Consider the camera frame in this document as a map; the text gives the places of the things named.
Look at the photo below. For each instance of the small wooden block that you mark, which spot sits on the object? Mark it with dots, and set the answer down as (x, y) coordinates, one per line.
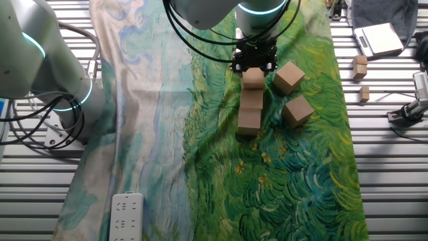
(360, 70)
(364, 94)

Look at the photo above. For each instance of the wooden cube block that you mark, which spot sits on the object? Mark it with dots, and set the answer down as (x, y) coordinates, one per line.
(297, 110)
(251, 99)
(289, 77)
(249, 122)
(253, 78)

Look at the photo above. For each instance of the dark grey cloth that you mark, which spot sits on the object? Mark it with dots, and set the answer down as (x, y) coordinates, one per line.
(378, 11)

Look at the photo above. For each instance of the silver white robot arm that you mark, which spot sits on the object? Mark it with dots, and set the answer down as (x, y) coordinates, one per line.
(33, 50)

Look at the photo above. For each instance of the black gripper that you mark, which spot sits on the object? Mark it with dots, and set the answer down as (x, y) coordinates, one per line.
(254, 53)

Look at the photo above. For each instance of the black camera stand base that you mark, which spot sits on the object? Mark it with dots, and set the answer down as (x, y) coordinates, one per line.
(337, 10)

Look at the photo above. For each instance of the white power strip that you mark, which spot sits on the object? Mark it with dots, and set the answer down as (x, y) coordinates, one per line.
(126, 217)

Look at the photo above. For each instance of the grey camera mount arm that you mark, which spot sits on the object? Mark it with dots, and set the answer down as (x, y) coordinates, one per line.
(409, 110)

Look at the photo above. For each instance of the metal base mounting plate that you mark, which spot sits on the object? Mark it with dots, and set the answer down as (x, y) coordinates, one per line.
(55, 137)

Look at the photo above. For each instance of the green blue painted cloth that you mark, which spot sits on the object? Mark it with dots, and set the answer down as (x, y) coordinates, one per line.
(267, 184)

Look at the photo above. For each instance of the black round object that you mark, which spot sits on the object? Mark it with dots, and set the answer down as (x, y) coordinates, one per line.
(423, 47)

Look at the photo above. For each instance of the white kitchen scale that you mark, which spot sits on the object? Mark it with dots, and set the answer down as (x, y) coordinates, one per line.
(381, 38)

